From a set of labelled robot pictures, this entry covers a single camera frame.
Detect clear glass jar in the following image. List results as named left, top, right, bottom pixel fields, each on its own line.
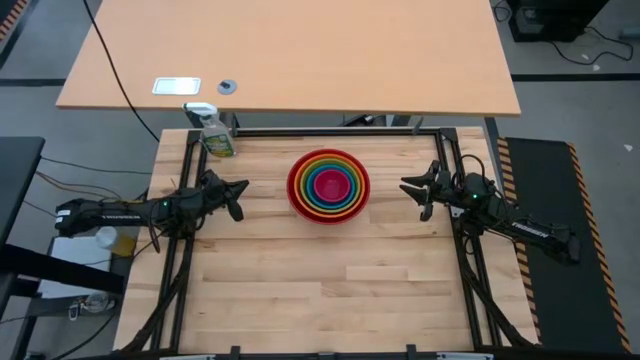
left=81, top=291, right=112, bottom=315

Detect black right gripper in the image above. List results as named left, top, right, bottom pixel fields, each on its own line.
left=399, top=160, right=470, bottom=223

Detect light wooden desk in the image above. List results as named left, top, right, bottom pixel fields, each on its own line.
left=55, top=0, right=522, bottom=118

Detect black computer case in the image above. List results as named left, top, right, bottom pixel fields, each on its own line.
left=506, top=0, right=612, bottom=44

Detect clear spray bottle green label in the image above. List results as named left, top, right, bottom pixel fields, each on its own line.
left=181, top=101, right=237, bottom=159

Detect long black cable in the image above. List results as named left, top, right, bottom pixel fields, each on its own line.
left=81, top=0, right=161, bottom=144

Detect magenta bowl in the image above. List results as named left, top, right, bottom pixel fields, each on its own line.
left=312, top=168, right=352, bottom=203

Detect green bowl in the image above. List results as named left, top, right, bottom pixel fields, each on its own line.
left=299, top=159, right=360, bottom=212

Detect white box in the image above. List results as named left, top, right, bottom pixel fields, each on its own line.
left=36, top=234, right=114, bottom=300

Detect nested rainbow bowls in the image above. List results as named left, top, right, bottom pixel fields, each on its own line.
left=286, top=148, right=372, bottom=226

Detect orange brown cable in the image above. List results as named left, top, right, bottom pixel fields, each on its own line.
left=34, top=171, right=124, bottom=202

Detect thin black floor cable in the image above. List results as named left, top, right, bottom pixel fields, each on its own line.
left=548, top=24, right=636, bottom=67

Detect blue bowl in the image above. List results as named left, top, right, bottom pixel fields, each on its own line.
left=304, top=163, right=356, bottom=208

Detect black hazard striped floor mat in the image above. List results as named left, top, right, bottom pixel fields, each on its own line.
left=495, top=136, right=633, bottom=354

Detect silver desk cover plate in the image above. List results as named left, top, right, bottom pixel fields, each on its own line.
left=151, top=76, right=203, bottom=97

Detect yellow bowl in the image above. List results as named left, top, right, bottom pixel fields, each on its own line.
left=295, top=155, right=364, bottom=215

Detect black aluminium table frame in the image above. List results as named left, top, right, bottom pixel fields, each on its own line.
left=118, top=126, right=542, bottom=360

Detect black side table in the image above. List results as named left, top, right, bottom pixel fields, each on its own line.
left=0, top=135, right=47, bottom=247

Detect plastic bottle yellow liquid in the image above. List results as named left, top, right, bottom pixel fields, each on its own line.
left=94, top=225, right=138, bottom=258

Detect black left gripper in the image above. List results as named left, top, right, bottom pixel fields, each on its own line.
left=196, top=168, right=250, bottom=223

